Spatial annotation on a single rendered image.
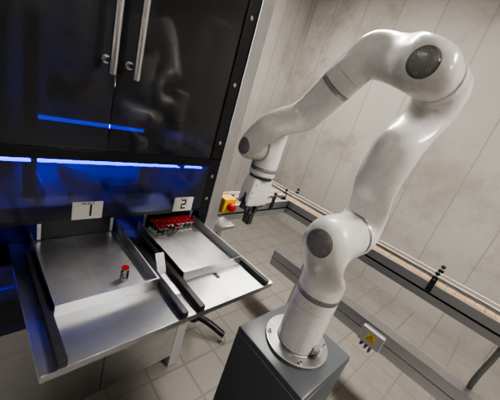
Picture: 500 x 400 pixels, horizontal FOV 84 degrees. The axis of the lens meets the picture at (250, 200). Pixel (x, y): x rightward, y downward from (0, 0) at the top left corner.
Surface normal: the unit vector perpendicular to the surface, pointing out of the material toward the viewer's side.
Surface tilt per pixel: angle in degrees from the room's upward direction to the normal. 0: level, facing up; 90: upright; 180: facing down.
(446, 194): 90
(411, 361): 90
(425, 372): 90
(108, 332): 0
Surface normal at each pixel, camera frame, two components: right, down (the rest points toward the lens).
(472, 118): -0.72, 0.04
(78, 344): 0.28, -0.90
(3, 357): 0.66, 0.43
